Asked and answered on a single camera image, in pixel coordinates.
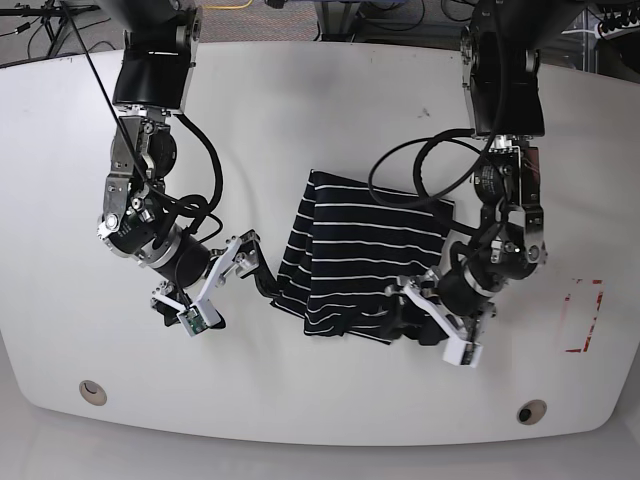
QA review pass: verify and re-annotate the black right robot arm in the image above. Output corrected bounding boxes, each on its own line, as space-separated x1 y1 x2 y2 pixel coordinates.
97 1 277 336

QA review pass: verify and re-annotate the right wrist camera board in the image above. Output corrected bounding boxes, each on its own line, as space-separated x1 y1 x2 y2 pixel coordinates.
177 307 209 337

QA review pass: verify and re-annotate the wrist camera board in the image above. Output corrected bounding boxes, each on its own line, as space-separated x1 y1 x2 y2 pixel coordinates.
177 307 209 337
461 343 483 368

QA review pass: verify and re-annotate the right table grommet hole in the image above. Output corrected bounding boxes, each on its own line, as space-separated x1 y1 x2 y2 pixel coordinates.
516 399 547 426

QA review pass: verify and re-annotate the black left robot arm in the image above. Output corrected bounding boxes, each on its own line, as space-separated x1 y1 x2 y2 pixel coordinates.
380 1 584 367

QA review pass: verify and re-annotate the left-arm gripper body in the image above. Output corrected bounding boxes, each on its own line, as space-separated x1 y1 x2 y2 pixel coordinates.
384 266 499 367

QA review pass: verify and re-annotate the table grommet hole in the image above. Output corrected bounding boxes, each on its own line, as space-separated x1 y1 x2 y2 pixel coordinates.
79 380 108 407
516 399 547 426

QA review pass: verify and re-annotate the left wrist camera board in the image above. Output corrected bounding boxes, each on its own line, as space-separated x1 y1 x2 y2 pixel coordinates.
461 343 483 368

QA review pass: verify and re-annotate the navy white striped T-shirt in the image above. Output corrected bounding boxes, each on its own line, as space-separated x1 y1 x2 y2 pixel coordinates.
271 170 450 345

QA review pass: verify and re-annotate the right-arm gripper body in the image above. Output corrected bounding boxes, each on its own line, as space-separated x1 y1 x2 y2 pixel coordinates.
150 230 260 325

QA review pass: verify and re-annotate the red tape rectangle marking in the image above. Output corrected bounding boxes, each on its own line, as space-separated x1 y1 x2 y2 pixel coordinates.
558 278 605 354

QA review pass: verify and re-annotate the left table grommet hole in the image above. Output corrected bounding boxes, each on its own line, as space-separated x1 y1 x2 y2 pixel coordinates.
79 380 108 407

